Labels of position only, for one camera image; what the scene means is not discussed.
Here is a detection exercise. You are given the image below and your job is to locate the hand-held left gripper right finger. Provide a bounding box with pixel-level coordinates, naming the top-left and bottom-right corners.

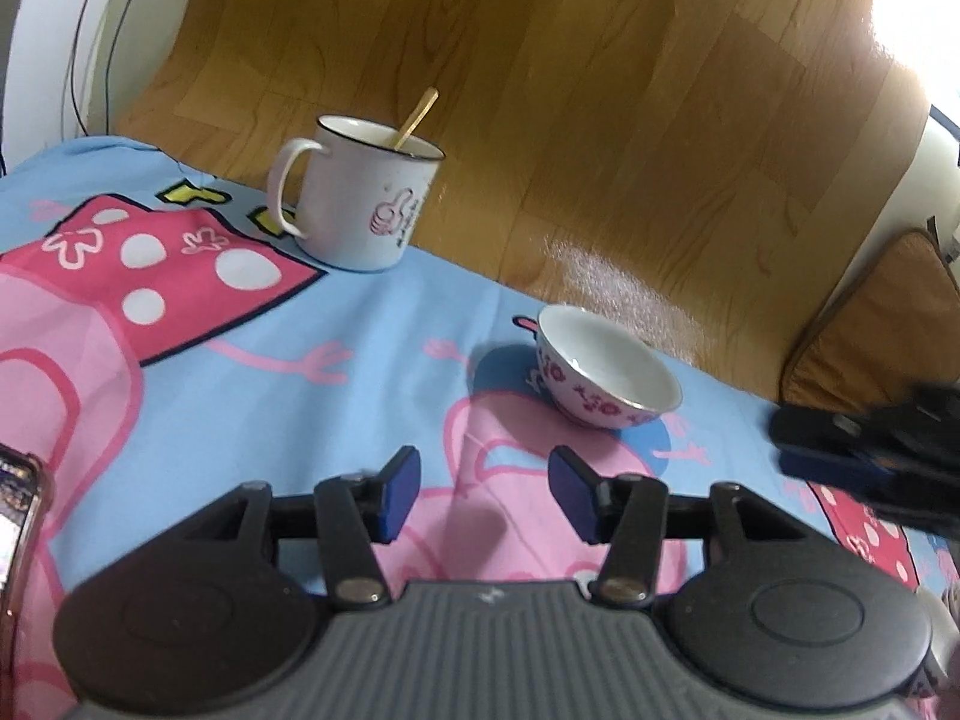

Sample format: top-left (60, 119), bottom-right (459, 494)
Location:
top-left (547, 446), bottom-right (809, 610)

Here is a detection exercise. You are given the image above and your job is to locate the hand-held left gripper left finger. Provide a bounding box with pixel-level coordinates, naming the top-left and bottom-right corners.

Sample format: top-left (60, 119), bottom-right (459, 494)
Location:
top-left (176, 445), bottom-right (423, 611)

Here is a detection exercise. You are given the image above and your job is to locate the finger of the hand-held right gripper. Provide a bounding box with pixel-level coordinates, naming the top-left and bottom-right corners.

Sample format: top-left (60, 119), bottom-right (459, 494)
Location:
top-left (768, 403), bottom-right (875, 452)
top-left (777, 447), bottom-right (912, 503)

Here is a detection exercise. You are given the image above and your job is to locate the red-flowered white bowl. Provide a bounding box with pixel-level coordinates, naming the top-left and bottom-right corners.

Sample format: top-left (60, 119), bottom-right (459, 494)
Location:
top-left (533, 304), bottom-right (684, 431)

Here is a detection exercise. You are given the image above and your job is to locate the brown seat cushion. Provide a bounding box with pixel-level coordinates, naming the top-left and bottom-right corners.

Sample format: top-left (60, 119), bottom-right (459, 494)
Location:
top-left (779, 228), bottom-right (960, 415)

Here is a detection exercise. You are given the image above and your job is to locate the blue cartoon pig blanket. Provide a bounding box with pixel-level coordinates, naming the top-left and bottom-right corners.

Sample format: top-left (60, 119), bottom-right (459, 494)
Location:
top-left (0, 136), bottom-right (960, 720)

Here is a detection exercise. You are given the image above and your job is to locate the white thumbs-up mug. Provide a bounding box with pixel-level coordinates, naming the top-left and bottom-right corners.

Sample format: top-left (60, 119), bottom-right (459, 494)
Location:
top-left (266, 113), bottom-right (446, 273)

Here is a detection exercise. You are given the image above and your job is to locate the wooden stir stick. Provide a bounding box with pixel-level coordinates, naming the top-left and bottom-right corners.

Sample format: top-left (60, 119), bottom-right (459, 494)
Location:
top-left (391, 87), bottom-right (440, 152)

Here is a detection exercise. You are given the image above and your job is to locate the smartphone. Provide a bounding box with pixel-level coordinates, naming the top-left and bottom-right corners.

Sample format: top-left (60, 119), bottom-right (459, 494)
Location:
top-left (0, 443), bottom-right (56, 720)

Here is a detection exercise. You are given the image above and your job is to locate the black cable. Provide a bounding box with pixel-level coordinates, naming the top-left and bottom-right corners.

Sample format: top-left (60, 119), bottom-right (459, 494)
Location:
top-left (63, 0), bottom-right (113, 140)
top-left (100, 0), bottom-right (160, 139)

